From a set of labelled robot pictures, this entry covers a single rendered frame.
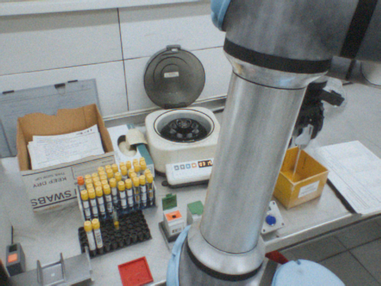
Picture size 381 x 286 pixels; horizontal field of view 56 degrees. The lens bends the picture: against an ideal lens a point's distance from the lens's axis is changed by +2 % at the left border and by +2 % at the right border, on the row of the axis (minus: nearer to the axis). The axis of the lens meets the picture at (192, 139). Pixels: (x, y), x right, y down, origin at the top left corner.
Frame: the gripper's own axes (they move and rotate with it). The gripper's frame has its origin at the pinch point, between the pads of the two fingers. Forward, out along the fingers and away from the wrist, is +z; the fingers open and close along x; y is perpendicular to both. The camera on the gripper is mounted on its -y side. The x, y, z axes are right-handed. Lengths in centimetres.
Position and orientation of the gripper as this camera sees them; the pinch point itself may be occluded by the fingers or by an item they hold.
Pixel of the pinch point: (301, 143)
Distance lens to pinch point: 101.7
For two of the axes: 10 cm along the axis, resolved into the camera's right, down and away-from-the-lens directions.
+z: -0.2, 8.1, 5.8
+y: -8.9, 2.5, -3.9
